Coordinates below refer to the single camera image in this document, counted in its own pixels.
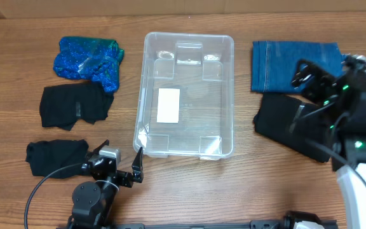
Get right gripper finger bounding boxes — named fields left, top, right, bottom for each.
left=291, top=70, right=315, bottom=88
left=295, top=59, right=326, bottom=75

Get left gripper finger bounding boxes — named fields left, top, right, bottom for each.
left=132, top=147, right=144, bottom=183
left=92, top=139, right=109, bottom=154

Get blue denim jeans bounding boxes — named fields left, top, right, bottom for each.
left=251, top=41, right=346, bottom=94

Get black ribbed garment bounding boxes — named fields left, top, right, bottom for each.
left=253, top=94, right=330, bottom=163

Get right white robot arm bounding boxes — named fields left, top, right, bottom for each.
left=292, top=55, right=366, bottom=174

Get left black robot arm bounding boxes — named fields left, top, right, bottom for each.
left=67, top=140, right=144, bottom=229

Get small black folded garment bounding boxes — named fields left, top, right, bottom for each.
left=25, top=140, right=89, bottom=177

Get black taped folded garment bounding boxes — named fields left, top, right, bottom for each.
left=39, top=83, right=114, bottom=131

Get white label in bin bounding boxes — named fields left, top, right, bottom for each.
left=156, top=88, right=180, bottom=123

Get clear plastic storage bin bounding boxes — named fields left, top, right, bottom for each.
left=133, top=32, right=234, bottom=160

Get blue green sparkly fabric bundle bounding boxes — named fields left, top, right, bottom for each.
left=53, top=36, right=125, bottom=93

